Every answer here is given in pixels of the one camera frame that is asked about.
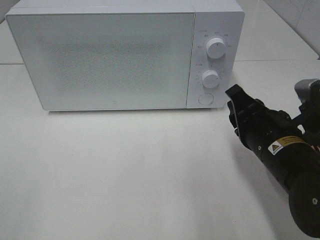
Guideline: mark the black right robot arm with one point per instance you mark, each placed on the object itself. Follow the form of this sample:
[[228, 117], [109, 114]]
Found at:
[[302, 184]]

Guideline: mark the round white door button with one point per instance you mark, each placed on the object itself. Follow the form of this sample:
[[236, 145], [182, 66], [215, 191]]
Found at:
[[206, 99]]

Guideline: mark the white microwave knob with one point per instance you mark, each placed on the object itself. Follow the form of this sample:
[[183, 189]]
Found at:
[[215, 47], [210, 79]]

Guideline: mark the white microwave door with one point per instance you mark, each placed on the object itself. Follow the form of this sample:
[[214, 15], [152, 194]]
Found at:
[[80, 62]]

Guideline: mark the lower white microwave knob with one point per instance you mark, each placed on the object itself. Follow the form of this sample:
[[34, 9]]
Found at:
[[210, 79]]

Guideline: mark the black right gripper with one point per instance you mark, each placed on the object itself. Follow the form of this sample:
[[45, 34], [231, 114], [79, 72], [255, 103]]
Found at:
[[270, 134]]

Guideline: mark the upper white microwave knob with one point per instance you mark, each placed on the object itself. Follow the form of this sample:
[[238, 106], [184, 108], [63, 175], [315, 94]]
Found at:
[[215, 47]]

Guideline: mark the white microwave oven body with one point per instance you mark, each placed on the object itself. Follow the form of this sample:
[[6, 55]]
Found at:
[[212, 18]]

